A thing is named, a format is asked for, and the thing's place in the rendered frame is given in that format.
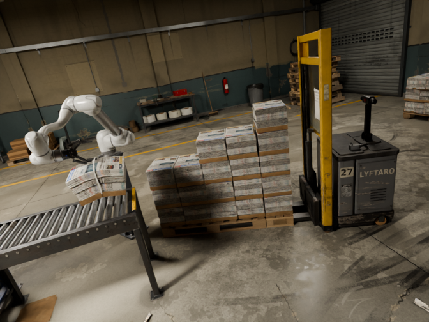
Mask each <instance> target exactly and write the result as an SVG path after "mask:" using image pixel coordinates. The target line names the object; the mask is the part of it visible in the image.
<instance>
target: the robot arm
mask: <svg viewBox="0 0 429 322"><path fill-rule="evenodd" d="M101 107H102V100H101V98H100V97H99V96H96V95H80V96H69V97H68V98H67V99H66V100H65V101H64V102H63V104H62V106H61V110H60V113H59V119H58V121H57V122H55V123H51V124H48V125H45V126H43V127H41V128H40V129H39V131H38V132H35V131H32V132H28V133H27V134H26V136H25V142H26V144H27V147H28V148H29V149H30V151H31V152H32V154H31V155H30V157H29V159H30V161H31V163H32V164H34V165H47V164H52V163H54V162H60V161H64V160H66V159H71V158H72V159H73V161H72V162H77V163H80V164H85V165H86V164H87V162H92V160H94V159H93V158H89V159H85V158H82V157H80V156H78V153H77V150H76V149H77V147H78V146H79V145H80V144H81V143H82V144H84V143H89V142H92V141H87V140H84V141H82V140H81V139H78V140H76V141H75V142H73V143H72V144H69V145H68V147H69V149H55V150H51V149H50V148H49V147H48V145H49V137H48V136H47V135H48V133H49V132H52V131H55V130H59V129H62V128H63V127H64V126H65V125H66V124H67V122H69V120H70V119H71V118H72V116H73V115H74V114H76V113H78V112H83V113H86V114H88V115H90V116H92V117H93V118H94V119H96V120H97V121H98V122H99V123H100V124H101V125H102V126H103V127H104V128H105V130H101V131H99V132H98V133H97V136H96V138H97V143H98V146H99V149H100V151H101V155H98V158H101V157H111V156H114V155H116V154H118V153H121V151H116V147H123V146H129V145H131V144H132V143H133V142H134V141H135V136H134V134H133V133H132V132H131V131H127V130H125V129H123V128H121V127H118V126H117V125H116V124H115V123H114V122H113V121H112V120H111V119H110V118H109V117H108V116H107V115H106V114H105V113H104V112H103V111H102V110H101ZM79 141H80V142H79ZM77 142H79V143H78V144H77V145H76V147H74V149H73V148H71V147H72V146H73V145H74V144H75V143H77ZM74 158H78V159H80V160H82V161H80V160H75V159H74Z"/></svg>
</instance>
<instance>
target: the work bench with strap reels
mask: <svg viewBox="0 0 429 322"><path fill-rule="evenodd" d="M194 94H195V93H192V94H189V93H187V89H179V90H177V91H173V96H169V97H170V98H165V99H164V98H157V100H158V101H155V102H153V100H148V101H146V102H141V103H140V102H138V103H137V106H139V111H140V115H141V118H142V123H143V126H144V130H145V134H146V133H147V131H146V130H147V129H146V126H149V125H155V124H159V123H164V122H167V121H173V120H176V119H181V118H187V117H190V116H193V119H195V117H194V116H196V118H197V122H198V121H199V119H198V115H197V108H196V105H195V98H194ZM191 97H192V98H193V104H194V108H195V112H194V111H193V107H192V101H191ZM184 98H189V99H190V106H191V107H185V108H182V109H180V110H179V109H177V110H173V111H169V112H168V114H169V116H167V113H166V112H161V113H158V114H156V117H157V119H156V118H155V115H154V114H151V115H147V116H142V112H141V109H140V108H141V107H145V106H149V105H155V104H160V103H164V102H170V101H174V100H180V99H184ZM156 102H157V103H156Z"/></svg>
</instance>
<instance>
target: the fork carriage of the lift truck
mask: <svg viewBox="0 0 429 322"><path fill-rule="evenodd" d="M299 188H300V197H301V199H302V201H303V202H304V204H305V208H306V210H307V212H308V213H309V214H310V216H311V220H312V222H313V224H314V226H320V224H319V200H318V198H317V196H316V195H315V193H314V191H313V190H312V188H311V186H310V185H309V183H308V182H307V180H306V178H305V177H304V175H299Z"/></svg>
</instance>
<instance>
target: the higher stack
mask: <svg viewBox="0 0 429 322"><path fill-rule="evenodd" d="M253 118H254V123H255V125H254V126H256V129H258V128H267V127H275V126H280V125H287V123H288V119H287V111H286V105H285V104H284V103H282V101H281V100H271V101H266V102H259V103H253ZM256 129H255V136H256V141H257V147H258V149H257V152H258V156H259V152H262V151H272V150H281V149H286V148H289V136H288V131H287V129H285V130H276V131H271V132H262V133H257V131H256ZM257 147H256V148H257ZM258 150H259V151H258ZM259 164H260V170H261V175H262V174H263V173H273V172H279V171H289V170H290V158H289V153H279V154H274V155H264V156H259ZM261 180H262V191H263V194H269V193H275V192H286V191H291V190H292V188H291V187H292V186H291V179H290V175H289V174H286V175H280V176H270V177H263V178H262V177H261ZM292 200H293V198H292V194H291V195H280V196H274V197H264V196H263V202H264V209H265V212H266V213H272V212H279V211H292V210H293V209H292ZM266 224H267V228H269V227H282V226H293V225H294V216H293V214H287V215H275V216H268V217H266Z"/></svg>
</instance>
